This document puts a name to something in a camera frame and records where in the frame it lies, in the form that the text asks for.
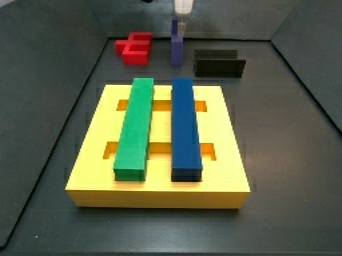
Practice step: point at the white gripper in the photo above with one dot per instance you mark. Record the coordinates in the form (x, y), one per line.
(183, 7)

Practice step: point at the purple comb-shaped block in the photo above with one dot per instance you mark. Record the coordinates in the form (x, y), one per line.
(176, 42)

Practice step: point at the yellow slotted board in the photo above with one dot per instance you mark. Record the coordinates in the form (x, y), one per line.
(223, 188)

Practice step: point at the red comb-shaped block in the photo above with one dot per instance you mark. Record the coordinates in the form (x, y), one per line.
(133, 49)

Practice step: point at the blue bar block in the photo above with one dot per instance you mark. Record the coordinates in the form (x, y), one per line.
(185, 158)

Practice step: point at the green bar block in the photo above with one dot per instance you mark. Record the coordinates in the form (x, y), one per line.
(129, 165)

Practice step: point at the black angled bracket stand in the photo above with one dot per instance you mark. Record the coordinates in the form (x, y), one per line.
(217, 63)

